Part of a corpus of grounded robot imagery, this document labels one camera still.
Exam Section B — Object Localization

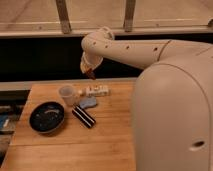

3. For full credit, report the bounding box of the left metal frame post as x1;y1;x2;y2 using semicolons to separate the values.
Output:
55;0;72;34

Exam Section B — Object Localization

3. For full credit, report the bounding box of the white toy train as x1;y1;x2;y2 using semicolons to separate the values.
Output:
78;85;110;97

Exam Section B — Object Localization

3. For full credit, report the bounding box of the white ceramic cup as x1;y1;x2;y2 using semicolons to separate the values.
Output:
58;85;79;106

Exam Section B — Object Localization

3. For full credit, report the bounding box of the blue sponge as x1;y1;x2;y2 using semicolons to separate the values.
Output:
79;97;97;109

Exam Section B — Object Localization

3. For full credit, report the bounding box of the metal rail beam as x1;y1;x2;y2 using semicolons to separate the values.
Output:
0;26;213;38

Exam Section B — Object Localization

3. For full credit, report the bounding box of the right metal frame post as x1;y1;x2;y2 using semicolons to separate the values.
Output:
123;0;136;32

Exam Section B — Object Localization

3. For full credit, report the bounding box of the dark blue bowl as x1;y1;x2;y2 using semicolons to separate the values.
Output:
29;101;65;134

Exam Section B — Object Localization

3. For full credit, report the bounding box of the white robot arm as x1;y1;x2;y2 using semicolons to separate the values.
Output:
81;27;213;171

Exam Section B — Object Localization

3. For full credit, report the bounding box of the metal frame post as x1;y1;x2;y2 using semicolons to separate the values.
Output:
55;0;72;34
123;0;136;32

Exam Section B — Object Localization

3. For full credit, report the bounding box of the black white striped block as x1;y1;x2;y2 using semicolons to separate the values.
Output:
72;106;96;128

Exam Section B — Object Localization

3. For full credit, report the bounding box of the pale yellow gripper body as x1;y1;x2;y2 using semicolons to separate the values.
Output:
80;57;100;74

